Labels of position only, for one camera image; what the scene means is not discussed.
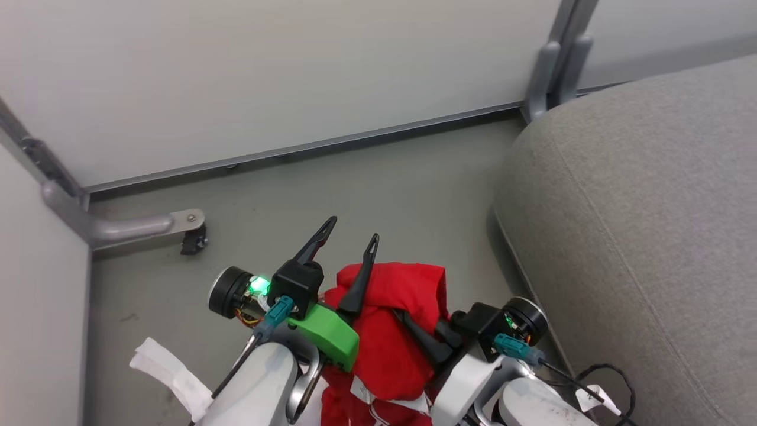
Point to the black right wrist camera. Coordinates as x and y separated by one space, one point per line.
526 319

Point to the grey partition foot bracket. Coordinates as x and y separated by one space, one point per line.
130 226

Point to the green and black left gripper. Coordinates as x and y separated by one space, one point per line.
304 284

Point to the grey partition corner post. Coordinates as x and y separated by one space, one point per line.
41 157

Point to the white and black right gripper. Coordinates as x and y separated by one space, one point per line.
467 378

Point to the red clothing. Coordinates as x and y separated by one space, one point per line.
390 355

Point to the grey partition support feet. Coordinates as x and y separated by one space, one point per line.
553 65

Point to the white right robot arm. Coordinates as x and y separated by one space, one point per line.
538 402

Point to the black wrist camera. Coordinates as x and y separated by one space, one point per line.
227 293
526 319

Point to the small black caster wheel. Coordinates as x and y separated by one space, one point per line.
194 242

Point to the grey partition bottom rail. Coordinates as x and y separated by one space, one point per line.
307 148

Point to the white paper tag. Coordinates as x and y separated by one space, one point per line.
598 399

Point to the grey fabric sofa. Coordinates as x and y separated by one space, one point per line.
650 236

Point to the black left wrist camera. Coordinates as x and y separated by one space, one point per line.
227 293

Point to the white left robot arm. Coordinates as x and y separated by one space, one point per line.
254 384

